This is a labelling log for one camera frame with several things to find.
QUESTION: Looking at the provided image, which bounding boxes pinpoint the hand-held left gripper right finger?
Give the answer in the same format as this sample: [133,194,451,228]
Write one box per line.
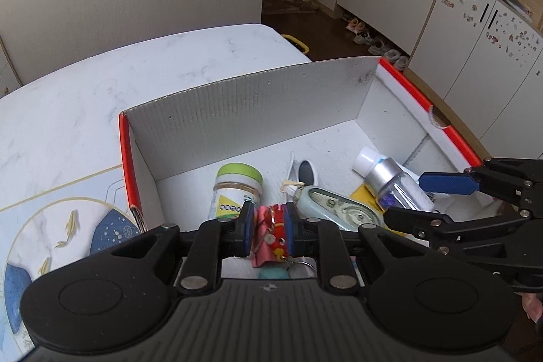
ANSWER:
[283,201,427,291]

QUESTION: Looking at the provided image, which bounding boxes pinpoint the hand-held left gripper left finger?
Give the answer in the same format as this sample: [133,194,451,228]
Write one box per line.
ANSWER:
[106,201,257,291]

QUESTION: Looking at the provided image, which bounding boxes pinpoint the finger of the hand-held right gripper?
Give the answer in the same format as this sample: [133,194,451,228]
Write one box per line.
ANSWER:
[384,206,543,258]
[418,157,543,215]

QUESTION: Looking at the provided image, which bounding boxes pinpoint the red keychain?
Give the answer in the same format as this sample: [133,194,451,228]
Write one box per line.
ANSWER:
[265,204,317,273]

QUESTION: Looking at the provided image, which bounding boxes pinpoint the pink sticky note block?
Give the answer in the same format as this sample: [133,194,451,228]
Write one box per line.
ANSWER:
[250,207,276,268]

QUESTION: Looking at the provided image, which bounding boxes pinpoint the clear bottle silver cap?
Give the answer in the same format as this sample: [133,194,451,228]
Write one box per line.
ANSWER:
[365,157,435,214]

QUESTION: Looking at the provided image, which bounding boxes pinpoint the green-lid jar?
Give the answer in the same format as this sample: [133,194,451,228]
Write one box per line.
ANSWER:
[208,163,264,221]

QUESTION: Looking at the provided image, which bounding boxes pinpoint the small yellow box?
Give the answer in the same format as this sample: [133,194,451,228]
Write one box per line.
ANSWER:
[350,184,404,237]

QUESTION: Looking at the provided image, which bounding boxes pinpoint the grey correction tape dispenser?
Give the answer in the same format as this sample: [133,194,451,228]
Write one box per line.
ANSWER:
[295,186,385,233]

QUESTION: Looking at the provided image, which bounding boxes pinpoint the white sunglasses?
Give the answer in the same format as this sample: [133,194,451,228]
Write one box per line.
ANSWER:
[285,152,320,193]

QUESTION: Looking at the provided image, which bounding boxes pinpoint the red cardboard box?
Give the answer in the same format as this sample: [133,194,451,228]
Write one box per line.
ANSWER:
[119,57,495,286]

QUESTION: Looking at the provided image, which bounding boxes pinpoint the person's right hand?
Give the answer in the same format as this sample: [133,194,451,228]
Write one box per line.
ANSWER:
[521,292,543,322]

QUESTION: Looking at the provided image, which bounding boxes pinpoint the white sticker-covered cabinet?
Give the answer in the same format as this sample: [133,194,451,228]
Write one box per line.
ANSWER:
[405,0,543,159]

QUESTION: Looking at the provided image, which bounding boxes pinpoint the row of shoes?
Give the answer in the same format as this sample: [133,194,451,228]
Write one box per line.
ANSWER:
[341,16,411,71]

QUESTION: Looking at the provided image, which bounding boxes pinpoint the yellow-rimmed black bin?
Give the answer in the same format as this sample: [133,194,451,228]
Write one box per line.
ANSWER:
[281,33,310,54]

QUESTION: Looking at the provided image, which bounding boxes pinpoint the blue printed table mat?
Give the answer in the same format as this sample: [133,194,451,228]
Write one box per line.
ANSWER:
[0,165,147,358]

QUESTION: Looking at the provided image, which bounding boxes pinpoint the patterned door mat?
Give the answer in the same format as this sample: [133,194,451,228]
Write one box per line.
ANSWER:
[262,0,320,16]

